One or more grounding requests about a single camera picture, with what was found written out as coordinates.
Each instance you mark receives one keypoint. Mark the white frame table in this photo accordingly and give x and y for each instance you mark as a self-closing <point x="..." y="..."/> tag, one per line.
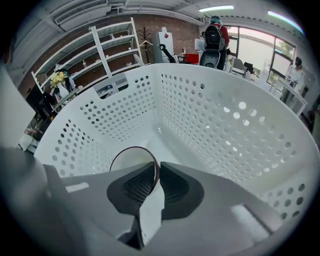
<point x="297" y="98"/>

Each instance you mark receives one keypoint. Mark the black moulded chair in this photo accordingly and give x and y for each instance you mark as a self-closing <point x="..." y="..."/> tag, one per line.
<point x="210" y="58"/>

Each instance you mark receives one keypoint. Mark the yellow flowers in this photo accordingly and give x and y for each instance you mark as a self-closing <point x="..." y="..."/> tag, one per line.
<point x="58" y="78"/>

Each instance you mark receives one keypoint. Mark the large window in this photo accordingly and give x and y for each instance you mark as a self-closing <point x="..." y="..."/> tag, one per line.
<point x="255" y="50"/>

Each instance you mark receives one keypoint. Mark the white fridge red label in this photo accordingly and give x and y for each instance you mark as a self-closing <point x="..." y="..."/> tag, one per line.
<point x="170" y="43"/>

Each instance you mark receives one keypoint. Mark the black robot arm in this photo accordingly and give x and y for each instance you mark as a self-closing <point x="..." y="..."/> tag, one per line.
<point x="166" y="52"/>

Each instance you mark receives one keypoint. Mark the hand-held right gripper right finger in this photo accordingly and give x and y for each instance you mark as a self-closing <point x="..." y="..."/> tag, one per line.
<point x="212" y="212"/>

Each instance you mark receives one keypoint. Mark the grey office chair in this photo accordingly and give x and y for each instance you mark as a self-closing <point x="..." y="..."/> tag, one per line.
<point x="238" y="65"/>

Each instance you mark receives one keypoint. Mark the ceiling air conditioner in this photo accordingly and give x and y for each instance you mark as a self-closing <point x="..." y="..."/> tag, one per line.
<point x="80" y="11"/>

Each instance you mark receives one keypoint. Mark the dark wooden coat rack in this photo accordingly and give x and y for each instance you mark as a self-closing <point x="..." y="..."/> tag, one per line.
<point x="145" y="35"/>

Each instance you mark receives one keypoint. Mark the white perforated plastic basket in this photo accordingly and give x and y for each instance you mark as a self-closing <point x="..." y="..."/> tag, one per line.
<point x="200" y="112"/>

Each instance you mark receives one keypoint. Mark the white metal shelving unit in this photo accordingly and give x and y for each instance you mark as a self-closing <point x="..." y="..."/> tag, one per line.
<point x="101" y="53"/>
<point x="137" y="42"/>

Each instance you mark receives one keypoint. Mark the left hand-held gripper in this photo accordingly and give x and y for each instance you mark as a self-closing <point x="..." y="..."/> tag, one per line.
<point x="15" y="112"/>

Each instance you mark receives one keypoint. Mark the ceiling tube light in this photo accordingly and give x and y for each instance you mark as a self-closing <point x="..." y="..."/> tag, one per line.
<point x="216" y="9"/>
<point x="282" y="17"/>

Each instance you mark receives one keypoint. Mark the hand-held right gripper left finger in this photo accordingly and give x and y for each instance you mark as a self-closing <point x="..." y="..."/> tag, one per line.
<point x="100" y="200"/>

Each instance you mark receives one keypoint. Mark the red box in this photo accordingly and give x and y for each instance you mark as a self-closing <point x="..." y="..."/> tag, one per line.
<point x="192" y="58"/>

